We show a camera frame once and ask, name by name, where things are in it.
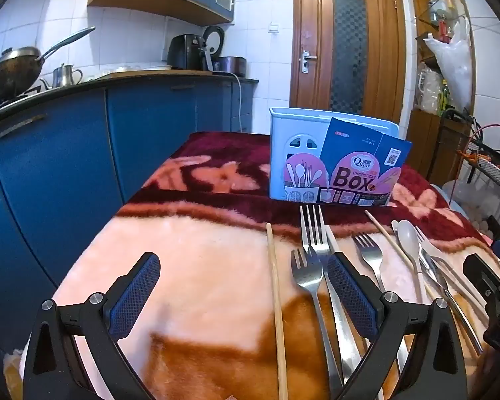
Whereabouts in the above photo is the metal door handle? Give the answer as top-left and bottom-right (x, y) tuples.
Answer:
(300, 49), (318, 73)

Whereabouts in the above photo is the light blue utensil holder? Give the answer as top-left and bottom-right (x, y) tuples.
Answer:
(269, 107), (401, 205)

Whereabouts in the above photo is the wooden shelf unit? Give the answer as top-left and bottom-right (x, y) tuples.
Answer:
(406, 0), (478, 188)

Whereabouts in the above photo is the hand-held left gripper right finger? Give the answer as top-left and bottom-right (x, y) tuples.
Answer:
(326, 252), (469, 400)

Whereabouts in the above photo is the wooden chopstick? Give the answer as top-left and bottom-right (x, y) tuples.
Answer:
(364, 209), (436, 301)
(265, 222), (289, 400)

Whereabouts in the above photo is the floral fleece blanket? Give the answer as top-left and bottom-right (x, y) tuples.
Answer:
(19, 131), (500, 400)

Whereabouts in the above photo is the steel kettle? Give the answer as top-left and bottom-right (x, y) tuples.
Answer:
(42, 64), (84, 89)

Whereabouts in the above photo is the blue and pink card label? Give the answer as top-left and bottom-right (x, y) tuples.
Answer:
(283, 117), (413, 208)

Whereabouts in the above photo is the small steel fork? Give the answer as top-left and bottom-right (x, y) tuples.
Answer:
(290, 247), (346, 400)

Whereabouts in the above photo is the white plastic bag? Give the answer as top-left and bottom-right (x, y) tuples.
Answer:
(424, 19), (472, 111)

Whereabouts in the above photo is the black wire rack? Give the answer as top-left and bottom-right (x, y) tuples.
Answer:
(439, 108), (500, 234)

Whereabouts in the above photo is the steel wok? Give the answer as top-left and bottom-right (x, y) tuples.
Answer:
(0, 27), (96, 109)

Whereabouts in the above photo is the white power cable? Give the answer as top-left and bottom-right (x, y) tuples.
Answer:
(228, 72), (255, 133)

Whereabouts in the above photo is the large steel fork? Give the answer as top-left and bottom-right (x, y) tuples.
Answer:
(299, 204), (365, 400)

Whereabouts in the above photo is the black rice cooker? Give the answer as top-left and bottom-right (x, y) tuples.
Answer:
(203, 26), (247, 78)

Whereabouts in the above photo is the gas stove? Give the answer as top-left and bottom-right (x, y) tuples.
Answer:
(0, 85), (42, 114)

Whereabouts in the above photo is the blue base cabinet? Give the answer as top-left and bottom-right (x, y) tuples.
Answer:
(0, 77), (259, 355)

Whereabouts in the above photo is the wooden door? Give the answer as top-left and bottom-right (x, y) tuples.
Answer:
(289, 0), (407, 128)

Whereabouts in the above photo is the red cable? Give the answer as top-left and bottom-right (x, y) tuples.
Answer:
(450, 124), (500, 201)

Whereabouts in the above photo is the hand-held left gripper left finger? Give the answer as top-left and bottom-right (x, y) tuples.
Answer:
(23, 252), (161, 400)

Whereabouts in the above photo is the black air fryer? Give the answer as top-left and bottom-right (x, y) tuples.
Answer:
(167, 34), (211, 71)

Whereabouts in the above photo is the steel table knife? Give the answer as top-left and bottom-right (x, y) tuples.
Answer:
(419, 248), (484, 357)

